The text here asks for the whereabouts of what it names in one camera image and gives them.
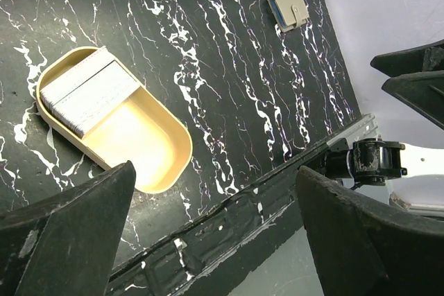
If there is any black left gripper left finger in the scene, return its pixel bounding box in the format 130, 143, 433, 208
1, 162, 136, 295

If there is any stack of white cards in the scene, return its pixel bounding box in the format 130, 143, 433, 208
40, 46, 140, 138

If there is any black right arm base motor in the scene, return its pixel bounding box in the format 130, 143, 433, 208
323, 138, 407, 190

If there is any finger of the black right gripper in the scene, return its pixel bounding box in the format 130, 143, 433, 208
370, 40, 443, 77
382, 70, 443, 128

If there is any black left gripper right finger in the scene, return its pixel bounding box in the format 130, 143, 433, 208
296, 166, 443, 295

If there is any beige oval plastic tray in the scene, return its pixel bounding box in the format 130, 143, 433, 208
36, 46, 193, 194

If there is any aluminium frame rail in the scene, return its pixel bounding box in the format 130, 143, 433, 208
326, 114, 382, 150

